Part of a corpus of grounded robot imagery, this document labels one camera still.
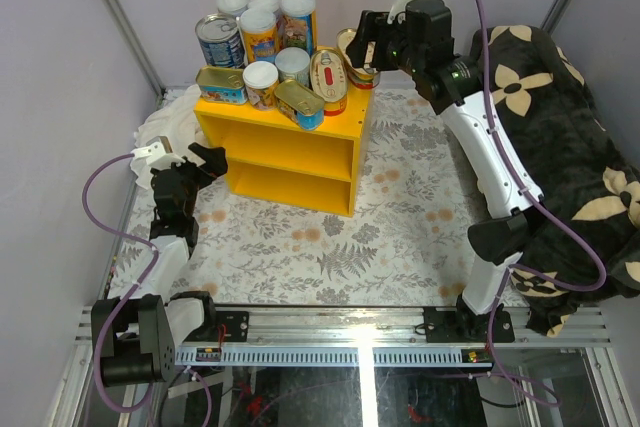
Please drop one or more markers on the left metal corner post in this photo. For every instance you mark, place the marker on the left metal corner post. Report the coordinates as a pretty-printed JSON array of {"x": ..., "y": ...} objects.
[{"x": 132, "y": 41}]

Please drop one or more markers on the yellow wooden shelf cabinet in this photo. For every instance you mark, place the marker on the yellow wooden shelf cabinet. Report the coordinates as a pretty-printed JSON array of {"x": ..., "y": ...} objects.
[{"x": 270, "y": 158}]

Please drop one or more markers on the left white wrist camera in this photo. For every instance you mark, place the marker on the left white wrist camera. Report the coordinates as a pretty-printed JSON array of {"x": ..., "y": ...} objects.
[{"x": 157, "y": 154}]

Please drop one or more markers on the orange blue tall canister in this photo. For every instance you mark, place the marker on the orange blue tall canister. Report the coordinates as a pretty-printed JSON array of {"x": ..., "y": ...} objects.
[{"x": 260, "y": 34}]

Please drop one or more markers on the white orange snack canister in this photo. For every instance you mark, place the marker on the white orange snack canister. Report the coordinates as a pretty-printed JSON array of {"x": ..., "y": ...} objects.
[{"x": 232, "y": 8}]

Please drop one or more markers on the aluminium mounting rail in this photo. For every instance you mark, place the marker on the aluminium mounting rail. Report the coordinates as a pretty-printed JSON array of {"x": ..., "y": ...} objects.
[{"x": 280, "y": 336}]

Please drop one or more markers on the blue labelled gold-top can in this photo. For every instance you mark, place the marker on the blue labelled gold-top can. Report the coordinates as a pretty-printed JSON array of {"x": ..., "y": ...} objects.
[{"x": 220, "y": 41}]

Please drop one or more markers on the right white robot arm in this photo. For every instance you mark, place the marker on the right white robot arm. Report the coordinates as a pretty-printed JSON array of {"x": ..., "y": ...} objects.
[{"x": 456, "y": 94}]

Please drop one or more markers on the white lid small can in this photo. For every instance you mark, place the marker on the white lid small can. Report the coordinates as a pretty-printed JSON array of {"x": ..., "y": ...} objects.
[{"x": 261, "y": 79}]

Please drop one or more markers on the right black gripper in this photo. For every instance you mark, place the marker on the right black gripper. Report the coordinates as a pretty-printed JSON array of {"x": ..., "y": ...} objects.
[{"x": 369, "y": 26}]

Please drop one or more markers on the gold oval tin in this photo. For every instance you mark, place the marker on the gold oval tin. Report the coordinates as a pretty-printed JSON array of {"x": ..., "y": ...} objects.
[
  {"x": 365, "y": 78},
  {"x": 329, "y": 81}
]

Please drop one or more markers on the white red snack canister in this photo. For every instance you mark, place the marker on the white red snack canister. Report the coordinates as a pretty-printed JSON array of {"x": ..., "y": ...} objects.
[{"x": 268, "y": 5}]

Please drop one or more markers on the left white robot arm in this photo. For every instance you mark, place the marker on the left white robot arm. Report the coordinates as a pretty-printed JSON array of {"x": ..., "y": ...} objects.
[{"x": 155, "y": 287}]

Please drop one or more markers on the gold rectangular tin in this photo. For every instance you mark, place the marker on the gold rectangular tin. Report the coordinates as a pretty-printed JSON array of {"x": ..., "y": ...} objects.
[
  {"x": 222, "y": 85},
  {"x": 300, "y": 104}
]

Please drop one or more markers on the crumpled cream cloth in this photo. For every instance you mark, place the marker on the crumpled cream cloth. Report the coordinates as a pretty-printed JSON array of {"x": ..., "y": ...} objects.
[{"x": 176, "y": 121}]

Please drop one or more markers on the grey lid small can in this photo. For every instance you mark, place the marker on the grey lid small can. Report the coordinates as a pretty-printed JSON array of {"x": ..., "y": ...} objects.
[{"x": 293, "y": 63}]

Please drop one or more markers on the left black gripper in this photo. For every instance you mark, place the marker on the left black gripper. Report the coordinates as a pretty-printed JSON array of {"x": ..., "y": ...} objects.
[{"x": 215, "y": 164}]

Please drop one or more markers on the clear jar colourful candy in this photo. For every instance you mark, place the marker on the clear jar colourful candy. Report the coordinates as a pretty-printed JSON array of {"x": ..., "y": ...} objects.
[{"x": 300, "y": 24}]

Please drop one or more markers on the black floral plush blanket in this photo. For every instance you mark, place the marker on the black floral plush blanket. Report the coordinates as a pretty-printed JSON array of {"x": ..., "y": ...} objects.
[{"x": 549, "y": 114}]

